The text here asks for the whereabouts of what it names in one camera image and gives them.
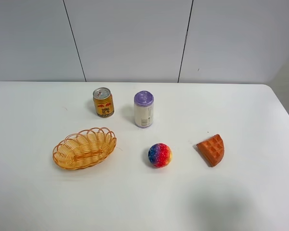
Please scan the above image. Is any brown waffle slice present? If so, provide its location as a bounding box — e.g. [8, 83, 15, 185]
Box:
[197, 134, 224, 167]

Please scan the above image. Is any orange wicker oval basket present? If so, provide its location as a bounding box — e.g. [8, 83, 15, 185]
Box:
[53, 127, 117, 170]

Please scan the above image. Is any white purple-lidded bottle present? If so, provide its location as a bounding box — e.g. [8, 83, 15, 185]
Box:
[134, 90, 154, 128]

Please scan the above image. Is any rainbow speckled ball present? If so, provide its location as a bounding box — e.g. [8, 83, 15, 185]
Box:
[148, 143, 172, 168]

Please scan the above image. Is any gold energy drink can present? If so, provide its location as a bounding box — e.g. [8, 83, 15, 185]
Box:
[92, 87, 115, 118]

